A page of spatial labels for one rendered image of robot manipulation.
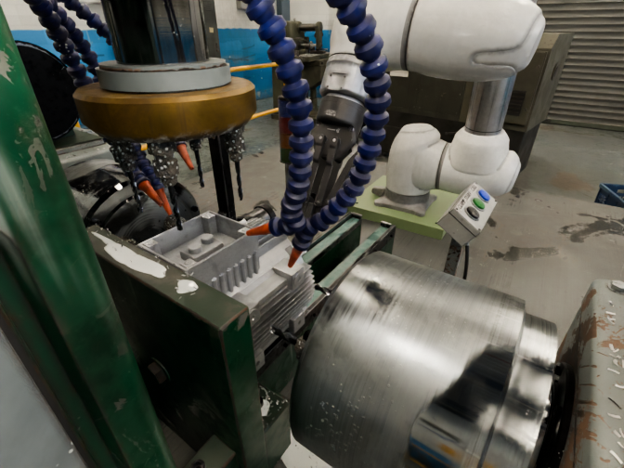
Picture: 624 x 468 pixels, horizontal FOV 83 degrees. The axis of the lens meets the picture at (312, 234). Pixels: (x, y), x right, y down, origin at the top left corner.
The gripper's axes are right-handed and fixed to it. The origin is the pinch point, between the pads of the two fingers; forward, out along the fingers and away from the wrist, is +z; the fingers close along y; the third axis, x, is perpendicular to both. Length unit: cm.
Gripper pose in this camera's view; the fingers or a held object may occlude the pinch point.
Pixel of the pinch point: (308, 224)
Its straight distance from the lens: 58.1
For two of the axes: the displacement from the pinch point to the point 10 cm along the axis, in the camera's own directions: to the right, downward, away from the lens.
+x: 4.9, 0.7, 8.7
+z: -2.8, 9.5, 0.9
